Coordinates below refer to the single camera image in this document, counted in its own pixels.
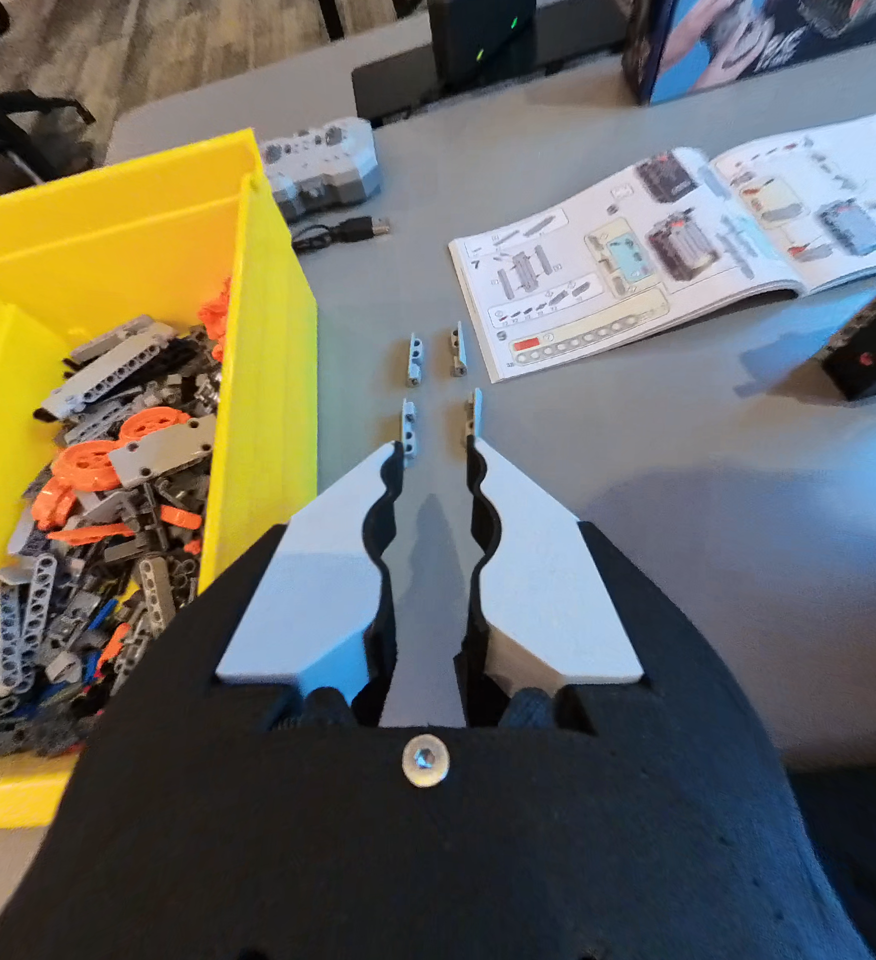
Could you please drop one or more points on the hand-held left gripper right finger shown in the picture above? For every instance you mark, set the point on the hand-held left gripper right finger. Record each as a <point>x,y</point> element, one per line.
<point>543,592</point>

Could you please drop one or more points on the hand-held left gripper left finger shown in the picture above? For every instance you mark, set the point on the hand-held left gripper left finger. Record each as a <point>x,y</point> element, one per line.
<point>310,592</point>

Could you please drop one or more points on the small grey panel piece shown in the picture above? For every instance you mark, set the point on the small grey panel piece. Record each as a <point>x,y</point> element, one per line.
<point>415,360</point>
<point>458,349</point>
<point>474,416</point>
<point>409,427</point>

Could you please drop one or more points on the grey desk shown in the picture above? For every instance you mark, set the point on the grey desk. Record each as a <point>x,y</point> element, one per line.
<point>633,525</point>

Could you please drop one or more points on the pile of building pieces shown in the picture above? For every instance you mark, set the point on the pile of building pieces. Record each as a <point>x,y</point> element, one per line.
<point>108,480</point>

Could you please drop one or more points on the yellow plastic bin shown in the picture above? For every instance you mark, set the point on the yellow plastic bin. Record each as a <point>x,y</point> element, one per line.
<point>273,337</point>

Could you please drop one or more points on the open instruction booklet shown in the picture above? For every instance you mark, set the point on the open instruction booklet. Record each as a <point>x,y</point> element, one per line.
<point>633,247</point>

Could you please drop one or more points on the grey remote control box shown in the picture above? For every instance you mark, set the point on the grey remote control box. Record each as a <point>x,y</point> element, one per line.
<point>322,169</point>

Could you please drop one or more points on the black flat base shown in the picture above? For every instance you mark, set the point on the black flat base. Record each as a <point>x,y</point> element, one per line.
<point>393,82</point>

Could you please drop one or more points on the black device with green lights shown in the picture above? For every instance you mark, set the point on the black device with green lights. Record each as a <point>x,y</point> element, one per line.
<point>483,37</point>

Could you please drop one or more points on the black chair base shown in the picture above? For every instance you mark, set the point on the black chair base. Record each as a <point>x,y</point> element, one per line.
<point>3,112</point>

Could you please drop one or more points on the black furniture leg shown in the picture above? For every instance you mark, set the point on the black furniture leg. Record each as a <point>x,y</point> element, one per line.
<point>331,19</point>

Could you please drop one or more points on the blue printed toy box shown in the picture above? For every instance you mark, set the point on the blue printed toy box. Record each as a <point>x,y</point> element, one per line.
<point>745,45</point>

